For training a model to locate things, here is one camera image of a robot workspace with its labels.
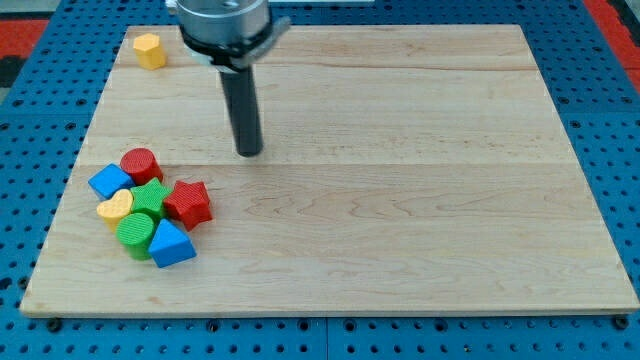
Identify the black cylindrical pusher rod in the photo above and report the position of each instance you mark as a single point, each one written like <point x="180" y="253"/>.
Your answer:
<point x="243" y="110"/>

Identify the red cylinder block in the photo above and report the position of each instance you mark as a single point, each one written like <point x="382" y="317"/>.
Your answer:
<point x="141" y="165"/>

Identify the red star block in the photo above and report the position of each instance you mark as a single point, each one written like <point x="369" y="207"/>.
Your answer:
<point x="189" y="203"/>

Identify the blue cube block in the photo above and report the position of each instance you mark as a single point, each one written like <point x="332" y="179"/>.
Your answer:
<point x="109" y="180"/>

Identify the green cylinder block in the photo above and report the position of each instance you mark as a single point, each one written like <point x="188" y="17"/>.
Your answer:
<point x="135" y="233"/>

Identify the yellow heart block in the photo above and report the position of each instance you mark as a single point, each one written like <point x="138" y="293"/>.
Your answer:
<point x="113" y="210"/>

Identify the green star block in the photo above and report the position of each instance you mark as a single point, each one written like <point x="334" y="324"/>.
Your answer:
<point x="149" y="199"/>

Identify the yellow hexagon block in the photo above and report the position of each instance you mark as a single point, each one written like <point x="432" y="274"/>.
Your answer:
<point x="149" y="51"/>

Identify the light wooden board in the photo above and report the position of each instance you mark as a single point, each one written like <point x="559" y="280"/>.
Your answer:
<point x="406" y="171"/>

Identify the blue triangle block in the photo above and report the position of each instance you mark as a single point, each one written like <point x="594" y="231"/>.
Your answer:
<point x="170" y="245"/>

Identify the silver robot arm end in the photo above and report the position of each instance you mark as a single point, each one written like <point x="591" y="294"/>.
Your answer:
<point x="230" y="35"/>

